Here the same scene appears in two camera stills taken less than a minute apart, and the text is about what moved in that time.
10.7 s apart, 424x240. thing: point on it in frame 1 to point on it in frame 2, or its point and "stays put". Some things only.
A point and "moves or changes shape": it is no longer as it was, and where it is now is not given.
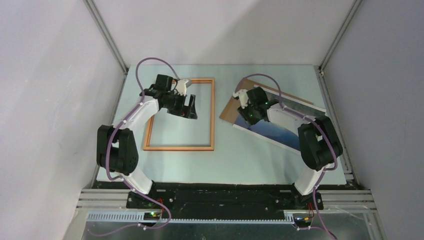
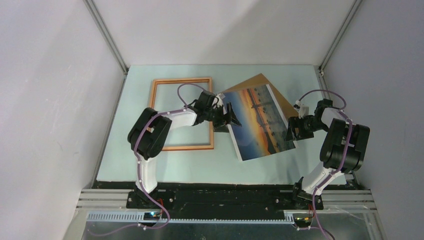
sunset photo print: [270, 131] moves or changes shape
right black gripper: [249, 120] to [295, 122]
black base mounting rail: [159, 199] stays put
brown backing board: [230, 113] moves or changes shape
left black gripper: [188, 111] to [229, 117]
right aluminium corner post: [339, 34] stays put
